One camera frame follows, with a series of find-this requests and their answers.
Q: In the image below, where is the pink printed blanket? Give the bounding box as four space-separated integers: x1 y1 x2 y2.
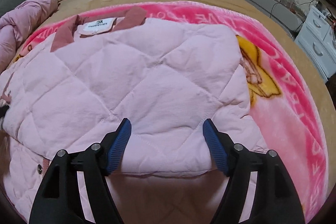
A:
8 0 329 224

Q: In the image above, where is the pink duvet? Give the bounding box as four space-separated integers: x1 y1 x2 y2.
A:
0 0 61 69

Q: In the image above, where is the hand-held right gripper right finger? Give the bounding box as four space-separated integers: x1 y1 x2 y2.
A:
203 118 306 224

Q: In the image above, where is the white drawer cabinet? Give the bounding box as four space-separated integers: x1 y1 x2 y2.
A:
294 6 336 83

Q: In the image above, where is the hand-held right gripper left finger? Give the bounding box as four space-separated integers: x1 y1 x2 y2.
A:
28 118 132 224

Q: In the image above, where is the pink quilted jacket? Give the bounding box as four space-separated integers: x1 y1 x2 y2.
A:
0 7 269 224

